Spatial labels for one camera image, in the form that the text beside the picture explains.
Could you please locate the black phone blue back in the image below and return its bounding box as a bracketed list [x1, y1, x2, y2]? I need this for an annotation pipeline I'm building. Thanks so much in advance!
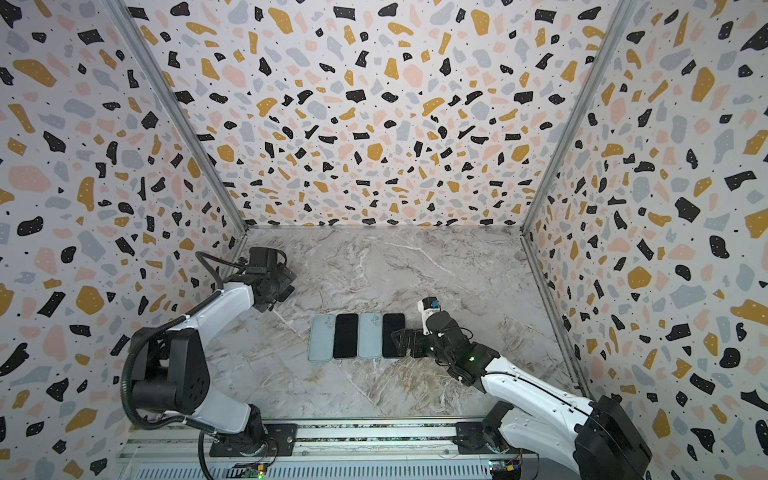
[332, 313, 359, 359]

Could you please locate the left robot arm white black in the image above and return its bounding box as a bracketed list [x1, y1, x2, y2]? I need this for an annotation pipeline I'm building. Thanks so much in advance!
[120, 247, 296, 455]

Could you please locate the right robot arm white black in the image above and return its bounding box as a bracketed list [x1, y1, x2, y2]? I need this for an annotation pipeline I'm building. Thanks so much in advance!
[383, 312, 652, 479]

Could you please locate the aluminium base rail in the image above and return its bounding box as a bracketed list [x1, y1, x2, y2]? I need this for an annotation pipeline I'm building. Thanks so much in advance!
[114, 417, 579, 479]

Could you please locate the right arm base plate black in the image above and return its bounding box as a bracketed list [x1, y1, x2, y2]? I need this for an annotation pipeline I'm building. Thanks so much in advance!
[452, 422, 509, 455]

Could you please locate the white ribbed cable tray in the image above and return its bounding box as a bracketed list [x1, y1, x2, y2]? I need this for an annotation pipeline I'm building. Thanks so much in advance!
[128, 460, 496, 480]

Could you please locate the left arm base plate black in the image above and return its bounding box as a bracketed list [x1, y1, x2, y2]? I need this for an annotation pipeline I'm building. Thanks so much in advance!
[208, 422, 298, 460]

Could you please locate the left corner aluminium post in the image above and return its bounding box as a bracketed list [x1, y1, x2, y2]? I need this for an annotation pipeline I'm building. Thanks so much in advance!
[103, 1, 248, 236]

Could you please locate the corner aluminium post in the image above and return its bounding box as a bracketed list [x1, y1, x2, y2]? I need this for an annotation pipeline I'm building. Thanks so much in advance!
[103, 1, 248, 236]
[521, 0, 637, 240]

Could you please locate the right corner aluminium post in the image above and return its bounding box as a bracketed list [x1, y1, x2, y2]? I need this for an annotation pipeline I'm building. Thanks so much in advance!
[521, 0, 637, 240]

